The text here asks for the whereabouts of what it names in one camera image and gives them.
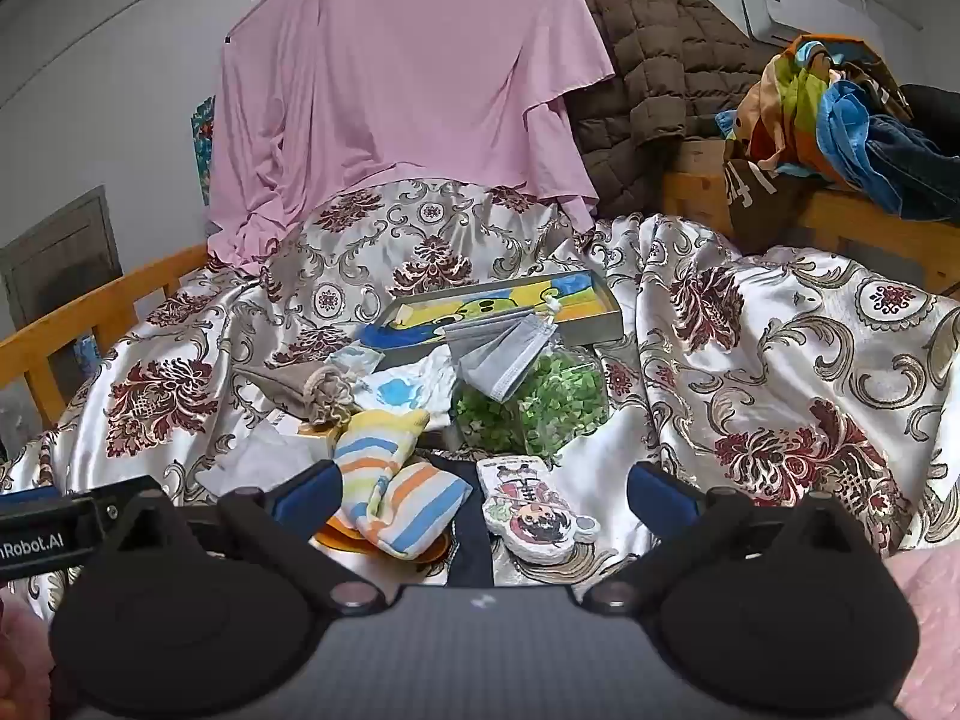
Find pink fuzzy clothing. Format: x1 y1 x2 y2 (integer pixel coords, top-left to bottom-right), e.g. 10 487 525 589
881 546 960 720

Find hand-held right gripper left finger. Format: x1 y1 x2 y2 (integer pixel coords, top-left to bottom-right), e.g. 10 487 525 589
112 460 385 612

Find beige drawstring pouch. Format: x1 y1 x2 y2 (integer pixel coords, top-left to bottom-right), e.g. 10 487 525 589
240 362 355 427

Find blue jeans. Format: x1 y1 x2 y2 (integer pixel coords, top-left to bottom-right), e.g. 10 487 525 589
816 81 960 224

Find colourful printed cloth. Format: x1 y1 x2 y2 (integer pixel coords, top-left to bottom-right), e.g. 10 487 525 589
715 34 917 190

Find pink hanging sheet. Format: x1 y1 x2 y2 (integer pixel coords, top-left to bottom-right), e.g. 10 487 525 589
207 0 617 272

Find cartoon figure foam board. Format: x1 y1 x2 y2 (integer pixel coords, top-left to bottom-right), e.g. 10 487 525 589
476 456 602 565

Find brown quilted jacket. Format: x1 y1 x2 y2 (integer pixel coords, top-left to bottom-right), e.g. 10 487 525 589
568 0 775 220

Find colourful wall poster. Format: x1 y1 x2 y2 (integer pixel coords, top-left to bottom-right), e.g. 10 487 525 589
190 96 220 209

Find white and blue packet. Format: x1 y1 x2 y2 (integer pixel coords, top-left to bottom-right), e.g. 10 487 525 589
328 343 385 377

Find wooden bed rail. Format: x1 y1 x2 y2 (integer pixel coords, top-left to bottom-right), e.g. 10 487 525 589
0 242 220 432

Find cartoon print tin box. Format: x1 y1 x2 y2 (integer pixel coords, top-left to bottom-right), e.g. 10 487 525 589
360 268 625 370

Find clear bag of green pieces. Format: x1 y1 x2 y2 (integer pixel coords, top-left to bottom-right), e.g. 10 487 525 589
452 341 610 467

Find floral satin blanket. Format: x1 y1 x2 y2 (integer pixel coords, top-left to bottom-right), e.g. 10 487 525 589
0 178 960 620

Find white crumpled tissue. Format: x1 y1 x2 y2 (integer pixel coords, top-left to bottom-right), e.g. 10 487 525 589
195 420 335 502

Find person's left hand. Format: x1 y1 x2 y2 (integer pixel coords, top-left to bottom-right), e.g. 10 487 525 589
0 607 55 720

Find striped sock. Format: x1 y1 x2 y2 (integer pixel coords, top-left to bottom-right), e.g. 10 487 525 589
358 461 473 560
332 409 430 533

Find grey wall panel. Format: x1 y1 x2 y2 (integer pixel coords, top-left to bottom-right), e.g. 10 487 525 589
0 186 126 395

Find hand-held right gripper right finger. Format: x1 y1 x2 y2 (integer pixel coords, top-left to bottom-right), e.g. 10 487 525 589
585 461 863 610

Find white cloth with blue print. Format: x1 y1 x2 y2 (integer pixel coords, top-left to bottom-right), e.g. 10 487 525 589
351 355 456 430

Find white air conditioner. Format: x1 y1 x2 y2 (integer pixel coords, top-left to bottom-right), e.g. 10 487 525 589
737 0 887 47

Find navy garment with white stripes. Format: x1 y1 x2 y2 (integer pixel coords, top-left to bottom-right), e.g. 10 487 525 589
416 448 497 590

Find grey face mask bundle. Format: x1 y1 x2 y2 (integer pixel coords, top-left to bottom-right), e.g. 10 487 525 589
442 300 560 403

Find wooden bed frame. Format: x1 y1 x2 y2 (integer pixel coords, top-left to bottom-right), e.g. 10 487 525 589
662 167 960 295

